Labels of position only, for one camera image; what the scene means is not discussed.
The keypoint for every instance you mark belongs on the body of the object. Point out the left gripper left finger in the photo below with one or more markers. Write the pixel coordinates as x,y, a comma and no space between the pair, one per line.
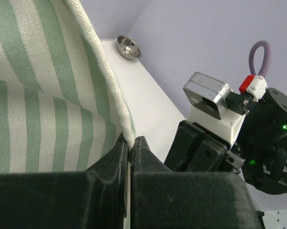
90,199

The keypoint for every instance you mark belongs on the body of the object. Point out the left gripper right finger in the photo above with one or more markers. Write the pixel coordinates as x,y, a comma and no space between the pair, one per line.
162,199

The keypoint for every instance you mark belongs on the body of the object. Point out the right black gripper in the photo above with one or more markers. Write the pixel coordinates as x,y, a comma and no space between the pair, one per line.
196,149

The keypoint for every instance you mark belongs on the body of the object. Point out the steel pet bowl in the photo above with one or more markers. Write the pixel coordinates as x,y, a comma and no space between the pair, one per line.
127,48

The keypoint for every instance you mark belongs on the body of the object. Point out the green striped pet tent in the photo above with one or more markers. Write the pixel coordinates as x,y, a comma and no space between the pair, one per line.
61,106

